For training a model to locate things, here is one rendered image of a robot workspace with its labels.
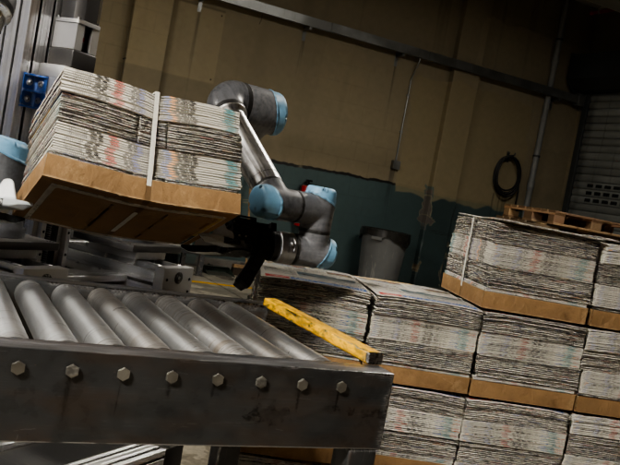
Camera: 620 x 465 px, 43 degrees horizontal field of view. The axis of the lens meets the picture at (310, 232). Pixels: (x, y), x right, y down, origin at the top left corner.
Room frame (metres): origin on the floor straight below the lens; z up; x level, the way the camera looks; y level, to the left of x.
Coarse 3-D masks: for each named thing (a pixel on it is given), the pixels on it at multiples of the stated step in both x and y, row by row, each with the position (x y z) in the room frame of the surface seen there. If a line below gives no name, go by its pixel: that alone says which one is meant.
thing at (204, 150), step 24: (192, 120) 1.58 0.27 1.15; (216, 120) 1.60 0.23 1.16; (168, 144) 1.54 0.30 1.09; (192, 144) 1.56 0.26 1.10; (216, 144) 1.59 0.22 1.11; (240, 144) 1.62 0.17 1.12; (168, 168) 1.53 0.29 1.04; (192, 168) 1.55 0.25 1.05; (216, 168) 1.58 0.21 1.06; (168, 216) 1.55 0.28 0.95; (192, 216) 1.56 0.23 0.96; (216, 216) 1.57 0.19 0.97; (144, 240) 1.73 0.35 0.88; (168, 240) 1.73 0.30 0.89; (192, 240) 1.75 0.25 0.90
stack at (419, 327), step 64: (320, 320) 1.97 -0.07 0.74; (384, 320) 2.00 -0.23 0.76; (448, 320) 2.01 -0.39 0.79; (512, 320) 2.03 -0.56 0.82; (512, 384) 2.03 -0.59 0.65; (576, 384) 2.06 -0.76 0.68; (384, 448) 2.00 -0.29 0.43; (448, 448) 2.02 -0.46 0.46; (512, 448) 2.04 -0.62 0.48; (576, 448) 2.06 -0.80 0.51
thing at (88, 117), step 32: (64, 96) 1.46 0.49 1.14; (96, 96) 1.48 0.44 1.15; (128, 96) 1.52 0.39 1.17; (32, 128) 1.66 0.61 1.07; (64, 128) 1.44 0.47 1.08; (96, 128) 1.47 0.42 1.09; (128, 128) 1.50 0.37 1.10; (32, 160) 1.59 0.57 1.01; (96, 160) 1.45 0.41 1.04; (128, 160) 1.49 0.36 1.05; (32, 192) 1.48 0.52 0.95; (64, 192) 1.45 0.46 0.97; (96, 192) 1.45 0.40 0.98; (64, 224) 1.63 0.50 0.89; (96, 224) 1.61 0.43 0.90
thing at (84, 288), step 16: (0, 272) 1.44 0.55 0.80; (48, 288) 1.44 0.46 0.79; (80, 288) 1.47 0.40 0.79; (96, 288) 1.48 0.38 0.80; (112, 288) 1.50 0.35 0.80; (128, 288) 1.53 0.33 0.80; (144, 288) 1.57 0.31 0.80; (16, 304) 1.42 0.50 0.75; (240, 304) 1.61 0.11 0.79; (256, 304) 1.63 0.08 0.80
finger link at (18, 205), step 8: (0, 184) 1.52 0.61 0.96; (8, 184) 1.52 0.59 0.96; (0, 192) 1.52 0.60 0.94; (8, 192) 1.52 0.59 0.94; (8, 200) 1.51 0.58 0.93; (16, 200) 1.51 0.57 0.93; (0, 208) 1.51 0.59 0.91; (8, 208) 1.51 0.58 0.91; (16, 208) 1.51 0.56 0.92; (24, 208) 1.52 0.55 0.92
